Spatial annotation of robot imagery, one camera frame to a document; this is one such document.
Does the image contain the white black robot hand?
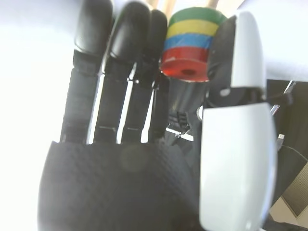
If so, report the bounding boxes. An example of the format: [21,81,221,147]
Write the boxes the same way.
[36,0,278,231]

